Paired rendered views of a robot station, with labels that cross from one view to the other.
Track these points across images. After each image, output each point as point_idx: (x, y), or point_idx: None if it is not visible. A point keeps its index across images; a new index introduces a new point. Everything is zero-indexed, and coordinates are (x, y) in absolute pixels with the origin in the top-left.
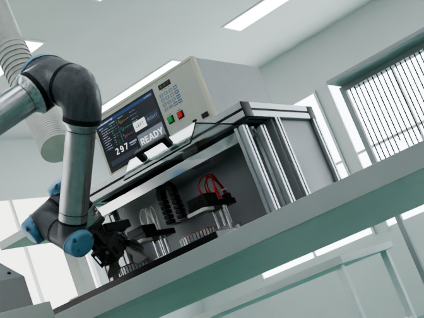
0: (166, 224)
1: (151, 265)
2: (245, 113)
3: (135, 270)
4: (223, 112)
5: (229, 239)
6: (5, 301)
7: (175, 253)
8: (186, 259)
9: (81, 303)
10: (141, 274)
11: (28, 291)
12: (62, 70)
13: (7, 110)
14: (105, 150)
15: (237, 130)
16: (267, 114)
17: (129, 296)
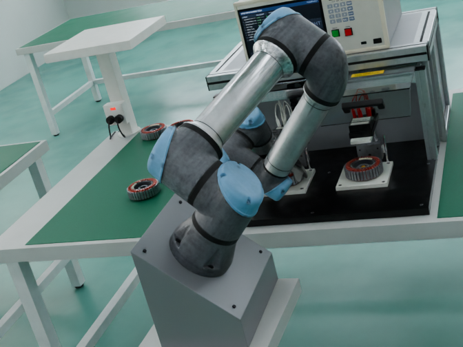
0: (285, 109)
1: (348, 215)
2: (428, 58)
3: (328, 215)
4: (404, 49)
5: (451, 226)
6: (268, 286)
7: (379, 213)
8: (399, 229)
9: (267, 233)
10: (344, 228)
11: (274, 266)
12: (322, 49)
13: (264, 89)
14: (245, 39)
15: (417, 74)
16: (432, 45)
17: (325, 241)
